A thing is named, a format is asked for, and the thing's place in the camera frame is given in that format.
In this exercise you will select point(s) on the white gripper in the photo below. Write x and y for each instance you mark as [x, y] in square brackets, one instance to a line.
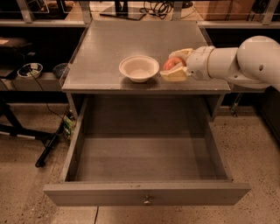
[198, 63]

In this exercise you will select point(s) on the red apple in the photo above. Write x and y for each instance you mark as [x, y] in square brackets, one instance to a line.
[172, 62]

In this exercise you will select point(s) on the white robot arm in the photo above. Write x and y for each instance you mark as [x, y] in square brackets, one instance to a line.
[254, 64]

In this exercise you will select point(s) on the grey cabinet with counter top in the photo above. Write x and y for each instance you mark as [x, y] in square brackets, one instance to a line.
[104, 44]

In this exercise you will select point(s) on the grey open top drawer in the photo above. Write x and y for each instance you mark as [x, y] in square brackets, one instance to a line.
[125, 147]

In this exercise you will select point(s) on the metal drawer knob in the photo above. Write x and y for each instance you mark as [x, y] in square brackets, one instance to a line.
[147, 200]

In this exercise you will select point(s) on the white paper bowl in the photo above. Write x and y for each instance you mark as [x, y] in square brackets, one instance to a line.
[139, 68]

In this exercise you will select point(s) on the black monitor stand base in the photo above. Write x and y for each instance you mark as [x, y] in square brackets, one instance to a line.
[121, 9]

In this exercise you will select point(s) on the dark small bowl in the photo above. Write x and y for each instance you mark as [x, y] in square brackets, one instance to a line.
[60, 70]

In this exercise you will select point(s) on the green small object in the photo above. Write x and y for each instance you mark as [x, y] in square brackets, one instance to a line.
[68, 128]

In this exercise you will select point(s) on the grey low shelf bench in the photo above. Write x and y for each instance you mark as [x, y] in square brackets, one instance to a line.
[46, 81]

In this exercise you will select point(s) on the black stand leg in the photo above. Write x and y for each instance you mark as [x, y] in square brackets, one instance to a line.
[16, 129]

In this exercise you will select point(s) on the white bowl with cables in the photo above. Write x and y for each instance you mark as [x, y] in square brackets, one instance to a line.
[30, 71]

